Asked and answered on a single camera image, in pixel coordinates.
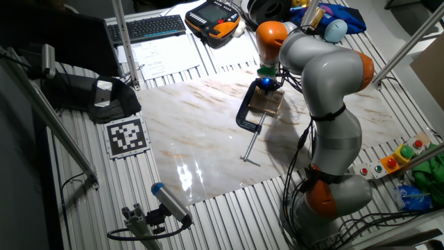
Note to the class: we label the black orange teach pendant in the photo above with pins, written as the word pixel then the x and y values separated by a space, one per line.
pixel 211 17

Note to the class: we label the aluminium frame post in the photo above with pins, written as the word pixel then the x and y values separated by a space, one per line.
pixel 412 38
pixel 426 155
pixel 52 121
pixel 125 41
pixel 309 14

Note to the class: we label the golden metal bracket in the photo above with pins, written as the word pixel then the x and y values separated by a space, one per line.
pixel 317 17

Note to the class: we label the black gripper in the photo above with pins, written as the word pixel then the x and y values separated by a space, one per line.
pixel 268 85

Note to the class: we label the light blue rounded mouse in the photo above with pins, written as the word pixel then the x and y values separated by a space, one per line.
pixel 335 30

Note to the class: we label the black computer monitor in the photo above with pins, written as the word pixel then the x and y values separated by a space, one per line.
pixel 62 38

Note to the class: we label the green gripper mounting flange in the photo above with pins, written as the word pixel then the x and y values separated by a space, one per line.
pixel 267 71

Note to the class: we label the green cloth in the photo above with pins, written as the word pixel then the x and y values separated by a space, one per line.
pixel 430 177

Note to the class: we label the green button yellow box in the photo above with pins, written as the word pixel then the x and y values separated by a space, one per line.
pixel 406 152

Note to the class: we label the red button orange box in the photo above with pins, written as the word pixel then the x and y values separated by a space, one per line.
pixel 392 163

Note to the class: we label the small red button white box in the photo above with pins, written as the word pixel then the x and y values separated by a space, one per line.
pixel 363 171

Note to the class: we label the small grey white box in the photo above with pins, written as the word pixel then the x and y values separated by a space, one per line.
pixel 103 93

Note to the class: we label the black C-clamp steel screw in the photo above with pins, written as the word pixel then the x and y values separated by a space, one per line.
pixel 243 110

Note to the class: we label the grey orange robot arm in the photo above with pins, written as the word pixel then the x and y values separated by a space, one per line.
pixel 326 76

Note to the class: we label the small wooden sliding window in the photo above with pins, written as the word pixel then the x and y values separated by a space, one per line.
pixel 267 104

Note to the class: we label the marble pattern mat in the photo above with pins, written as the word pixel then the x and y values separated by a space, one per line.
pixel 194 132

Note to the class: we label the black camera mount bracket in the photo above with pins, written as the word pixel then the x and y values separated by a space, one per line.
pixel 155 218

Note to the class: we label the black computer keyboard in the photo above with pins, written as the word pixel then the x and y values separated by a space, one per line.
pixel 145 27

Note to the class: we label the black white fiducial marker board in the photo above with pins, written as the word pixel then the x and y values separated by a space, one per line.
pixel 126 136

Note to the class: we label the black filament spool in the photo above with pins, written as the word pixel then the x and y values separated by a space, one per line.
pixel 268 10

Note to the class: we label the small yellow object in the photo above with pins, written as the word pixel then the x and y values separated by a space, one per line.
pixel 301 2

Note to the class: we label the red button grey box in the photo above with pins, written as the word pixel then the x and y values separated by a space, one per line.
pixel 418 143

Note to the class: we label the small green button white box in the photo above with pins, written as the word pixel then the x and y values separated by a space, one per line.
pixel 378 168

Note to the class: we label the black fabric bag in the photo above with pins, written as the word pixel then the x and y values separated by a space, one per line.
pixel 119 106

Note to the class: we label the brown cardboard box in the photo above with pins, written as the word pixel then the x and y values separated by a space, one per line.
pixel 430 76

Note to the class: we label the short aluminium profile stand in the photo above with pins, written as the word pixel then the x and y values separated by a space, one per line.
pixel 138 225

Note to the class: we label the silver camera blue end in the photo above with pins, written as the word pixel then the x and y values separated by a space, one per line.
pixel 170 201

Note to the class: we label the aluminium frame beam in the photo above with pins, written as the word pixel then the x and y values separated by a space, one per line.
pixel 399 231

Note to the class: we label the blue cloth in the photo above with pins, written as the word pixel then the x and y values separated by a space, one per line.
pixel 347 15

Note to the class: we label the silver depth camera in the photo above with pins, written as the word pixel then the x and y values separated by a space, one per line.
pixel 48 60

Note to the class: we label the blue plastic bag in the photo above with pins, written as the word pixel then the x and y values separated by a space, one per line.
pixel 412 199

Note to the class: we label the white printed paper sheet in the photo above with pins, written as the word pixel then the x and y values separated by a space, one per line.
pixel 166 57
pixel 234 52

